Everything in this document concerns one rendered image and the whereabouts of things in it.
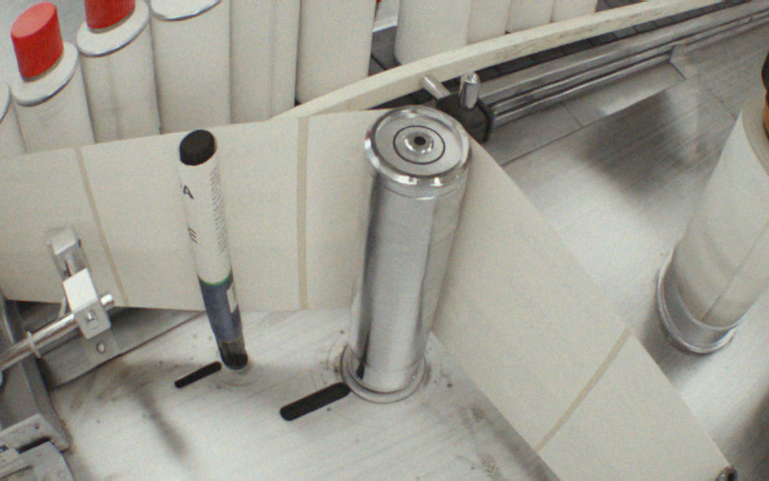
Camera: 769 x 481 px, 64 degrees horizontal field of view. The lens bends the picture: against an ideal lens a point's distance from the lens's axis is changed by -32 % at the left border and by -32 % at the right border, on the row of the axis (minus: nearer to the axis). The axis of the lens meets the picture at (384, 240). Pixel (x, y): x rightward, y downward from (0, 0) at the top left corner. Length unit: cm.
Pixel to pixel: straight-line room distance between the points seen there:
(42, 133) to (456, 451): 30
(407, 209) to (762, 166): 20
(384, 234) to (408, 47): 27
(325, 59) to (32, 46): 24
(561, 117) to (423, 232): 36
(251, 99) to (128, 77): 12
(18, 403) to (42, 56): 20
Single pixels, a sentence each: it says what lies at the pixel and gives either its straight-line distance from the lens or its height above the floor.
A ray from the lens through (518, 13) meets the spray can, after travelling 63.
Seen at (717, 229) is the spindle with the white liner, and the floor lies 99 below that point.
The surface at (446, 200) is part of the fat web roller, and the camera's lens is 31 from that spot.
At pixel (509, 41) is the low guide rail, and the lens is 59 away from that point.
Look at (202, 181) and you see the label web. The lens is 31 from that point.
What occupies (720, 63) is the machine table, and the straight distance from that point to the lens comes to 86.
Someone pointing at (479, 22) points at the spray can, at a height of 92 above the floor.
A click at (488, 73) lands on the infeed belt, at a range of 61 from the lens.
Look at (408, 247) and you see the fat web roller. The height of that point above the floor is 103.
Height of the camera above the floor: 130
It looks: 57 degrees down
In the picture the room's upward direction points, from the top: 7 degrees clockwise
